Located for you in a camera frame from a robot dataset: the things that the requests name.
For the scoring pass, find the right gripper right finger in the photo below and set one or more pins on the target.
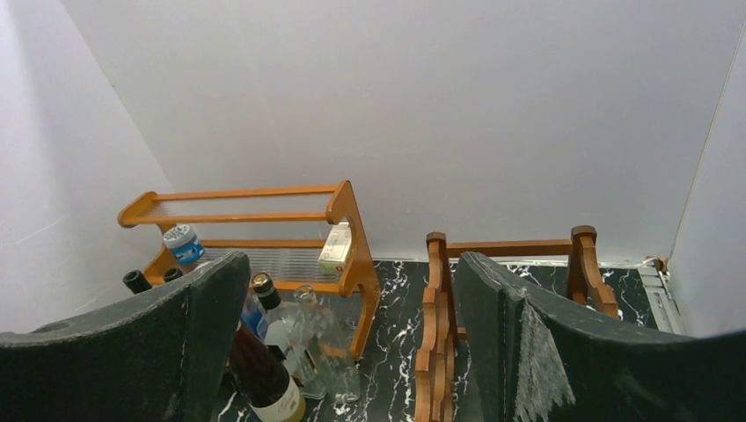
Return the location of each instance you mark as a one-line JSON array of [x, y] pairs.
[[538, 356]]

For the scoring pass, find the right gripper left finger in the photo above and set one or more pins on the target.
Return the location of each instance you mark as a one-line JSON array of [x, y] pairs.
[[155, 356]]

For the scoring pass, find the green wine bottle black neck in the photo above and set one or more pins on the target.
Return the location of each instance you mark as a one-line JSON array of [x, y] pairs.
[[136, 282]]

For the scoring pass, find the green wine bottle silver cap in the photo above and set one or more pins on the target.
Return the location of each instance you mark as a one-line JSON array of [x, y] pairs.
[[172, 274]]

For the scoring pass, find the blue clear glass bottle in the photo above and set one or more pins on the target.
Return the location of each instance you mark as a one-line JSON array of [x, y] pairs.
[[253, 316]]

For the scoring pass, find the gold foil wine bottle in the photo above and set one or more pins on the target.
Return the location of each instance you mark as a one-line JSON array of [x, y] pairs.
[[271, 391]]

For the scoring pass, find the clear square liquor bottle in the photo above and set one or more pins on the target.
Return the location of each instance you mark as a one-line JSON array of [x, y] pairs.
[[280, 331]]

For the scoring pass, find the brown wooden wine rack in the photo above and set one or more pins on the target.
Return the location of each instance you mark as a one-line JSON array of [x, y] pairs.
[[435, 359]]

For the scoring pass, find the orange wooden shelf rack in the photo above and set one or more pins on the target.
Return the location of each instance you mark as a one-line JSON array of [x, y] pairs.
[[281, 229]]

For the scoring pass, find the blue lidded jar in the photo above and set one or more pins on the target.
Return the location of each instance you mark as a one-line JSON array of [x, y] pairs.
[[184, 244]]

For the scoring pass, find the small white box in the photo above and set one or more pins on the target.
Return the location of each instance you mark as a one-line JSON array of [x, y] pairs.
[[333, 256]]

